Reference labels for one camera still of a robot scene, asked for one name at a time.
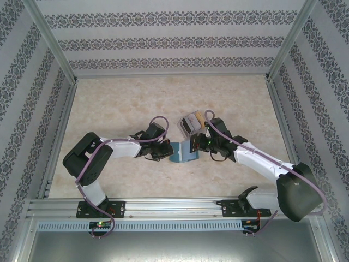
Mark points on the blue leather card holder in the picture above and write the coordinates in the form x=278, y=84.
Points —
x=188, y=152

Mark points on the clear acrylic card box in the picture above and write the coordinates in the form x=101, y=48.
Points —
x=188, y=131

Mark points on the black VIP card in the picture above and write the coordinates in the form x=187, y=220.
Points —
x=186, y=126

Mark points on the white card pink print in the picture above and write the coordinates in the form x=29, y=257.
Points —
x=194, y=120

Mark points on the gold card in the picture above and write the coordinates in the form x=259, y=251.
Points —
x=201, y=116

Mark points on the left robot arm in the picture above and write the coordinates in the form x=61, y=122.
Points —
x=87, y=163

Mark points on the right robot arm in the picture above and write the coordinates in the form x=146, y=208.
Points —
x=297, y=191

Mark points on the grey metal shelf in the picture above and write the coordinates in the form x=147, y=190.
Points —
x=174, y=248

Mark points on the aluminium shelf edge profile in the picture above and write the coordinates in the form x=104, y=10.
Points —
x=325, y=243
x=23, y=243

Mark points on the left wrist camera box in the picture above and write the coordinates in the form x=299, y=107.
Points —
x=156, y=131

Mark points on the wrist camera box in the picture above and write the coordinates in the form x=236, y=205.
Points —
x=216, y=126
x=156, y=131

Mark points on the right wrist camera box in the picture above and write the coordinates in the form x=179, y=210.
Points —
x=216, y=126

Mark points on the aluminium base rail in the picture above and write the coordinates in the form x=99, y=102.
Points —
x=174, y=206

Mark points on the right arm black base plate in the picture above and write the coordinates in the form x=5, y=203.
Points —
x=226, y=208

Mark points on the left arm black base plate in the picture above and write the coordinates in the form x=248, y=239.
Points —
x=120, y=208

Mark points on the aluminium side rail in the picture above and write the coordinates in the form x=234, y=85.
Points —
x=274, y=92
x=58, y=136

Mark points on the aluminium frame post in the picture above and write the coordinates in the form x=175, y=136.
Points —
x=49, y=35
x=291, y=35

